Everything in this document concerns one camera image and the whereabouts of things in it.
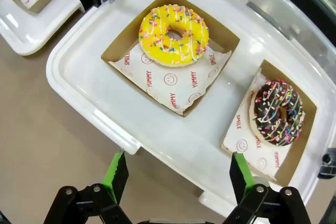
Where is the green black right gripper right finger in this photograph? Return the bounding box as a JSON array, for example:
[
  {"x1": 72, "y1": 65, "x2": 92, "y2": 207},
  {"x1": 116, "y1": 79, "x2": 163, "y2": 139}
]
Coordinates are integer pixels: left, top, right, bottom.
[{"x1": 223, "y1": 152, "x2": 312, "y2": 224}]

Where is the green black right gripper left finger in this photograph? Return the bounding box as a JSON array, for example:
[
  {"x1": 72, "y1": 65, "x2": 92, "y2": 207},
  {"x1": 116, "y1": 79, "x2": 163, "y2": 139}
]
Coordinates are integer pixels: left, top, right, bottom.
[{"x1": 50, "y1": 151, "x2": 133, "y2": 224}]

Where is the printed paper under sprinkle chocolate donut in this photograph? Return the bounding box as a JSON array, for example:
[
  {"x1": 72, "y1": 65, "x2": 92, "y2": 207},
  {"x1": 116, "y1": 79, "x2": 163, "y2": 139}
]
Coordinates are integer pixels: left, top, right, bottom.
[{"x1": 222, "y1": 70, "x2": 307, "y2": 176}]

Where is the chocolate donut with colourful sprinkles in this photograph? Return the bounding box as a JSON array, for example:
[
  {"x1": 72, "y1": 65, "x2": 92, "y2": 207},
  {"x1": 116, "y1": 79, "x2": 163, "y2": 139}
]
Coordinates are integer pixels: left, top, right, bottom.
[{"x1": 249, "y1": 78, "x2": 305, "y2": 146}]

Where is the cardboard box of sprinkle chocolate donut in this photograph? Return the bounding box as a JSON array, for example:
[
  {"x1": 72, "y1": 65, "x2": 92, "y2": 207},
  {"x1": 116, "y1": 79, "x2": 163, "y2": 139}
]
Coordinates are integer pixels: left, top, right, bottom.
[{"x1": 220, "y1": 59, "x2": 318, "y2": 187}]

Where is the printed paper under yellow donut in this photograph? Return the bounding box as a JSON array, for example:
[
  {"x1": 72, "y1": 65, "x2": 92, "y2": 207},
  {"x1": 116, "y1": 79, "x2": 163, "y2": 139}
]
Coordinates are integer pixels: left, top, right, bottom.
[{"x1": 108, "y1": 41, "x2": 233, "y2": 116}]

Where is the cardboard box of yellow donut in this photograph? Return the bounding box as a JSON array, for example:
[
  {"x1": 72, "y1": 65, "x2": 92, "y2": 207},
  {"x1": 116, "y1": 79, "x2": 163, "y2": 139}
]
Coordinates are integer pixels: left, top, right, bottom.
[{"x1": 101, "y1": 0, "x2": 241, "y2": 118}]

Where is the yellow glazed sprinkle donut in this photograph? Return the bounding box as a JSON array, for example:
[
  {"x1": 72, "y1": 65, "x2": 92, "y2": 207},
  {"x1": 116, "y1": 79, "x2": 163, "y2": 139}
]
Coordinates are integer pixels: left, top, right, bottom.
[{"x1": 138, "y1": 4, "x2": 210, "y2": 68}]

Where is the large white plastic tray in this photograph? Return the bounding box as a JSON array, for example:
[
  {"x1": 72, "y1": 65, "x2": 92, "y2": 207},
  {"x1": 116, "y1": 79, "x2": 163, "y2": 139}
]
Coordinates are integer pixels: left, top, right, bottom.
[{"x1": 46, "y1": 0, "x2": 336, "y2": 218}]

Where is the clear lid of large tray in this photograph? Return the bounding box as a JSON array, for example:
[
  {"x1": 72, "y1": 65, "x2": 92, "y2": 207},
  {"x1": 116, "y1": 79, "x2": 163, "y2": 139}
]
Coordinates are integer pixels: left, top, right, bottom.
[{"x1": 207, "y1": 0, "x2": 336, "y2": 156}]

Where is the small white plastic tray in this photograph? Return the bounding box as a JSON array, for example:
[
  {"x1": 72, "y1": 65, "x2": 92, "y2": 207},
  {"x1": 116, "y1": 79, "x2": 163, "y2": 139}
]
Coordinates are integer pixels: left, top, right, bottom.
[{"x1": 0, "y1": 0, "x2": 86, "y2": 56}]

